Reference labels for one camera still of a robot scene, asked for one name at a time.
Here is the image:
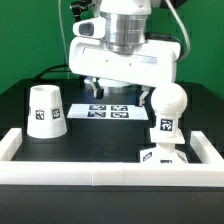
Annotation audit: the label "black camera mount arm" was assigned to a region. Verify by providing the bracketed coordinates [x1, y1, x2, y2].
[70, 0, 95, 22]

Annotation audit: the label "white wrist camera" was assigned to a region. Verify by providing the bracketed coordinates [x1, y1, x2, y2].
[73, 17, 106, 39]

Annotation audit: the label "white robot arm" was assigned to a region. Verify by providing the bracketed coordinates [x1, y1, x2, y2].
[69, 0, 191, 106]

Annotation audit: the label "white U-shaped fence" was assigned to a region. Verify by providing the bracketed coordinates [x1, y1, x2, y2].
[0, 128, 224, 187]

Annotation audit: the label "white marker sheet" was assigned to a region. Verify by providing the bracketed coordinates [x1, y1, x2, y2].
[67, 104, 148, 120]

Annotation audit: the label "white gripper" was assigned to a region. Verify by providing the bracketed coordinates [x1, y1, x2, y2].
[69, 37, 180, 107]

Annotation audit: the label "white lamp shade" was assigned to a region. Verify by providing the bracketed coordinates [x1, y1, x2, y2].
[27, 85, 67, 139]

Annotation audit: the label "white hanging cable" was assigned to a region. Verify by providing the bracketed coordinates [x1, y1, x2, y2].
[58, 0, 71, 80]

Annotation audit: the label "white lamp bulb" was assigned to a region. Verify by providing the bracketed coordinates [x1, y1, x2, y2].
[151, 83, 188, 137]

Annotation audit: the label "white lamp base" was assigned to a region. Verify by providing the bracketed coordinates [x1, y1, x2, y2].
[140, 128, 188, 165]

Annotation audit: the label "black cables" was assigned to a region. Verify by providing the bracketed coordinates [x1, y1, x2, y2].
[32, 63, 72, 81]

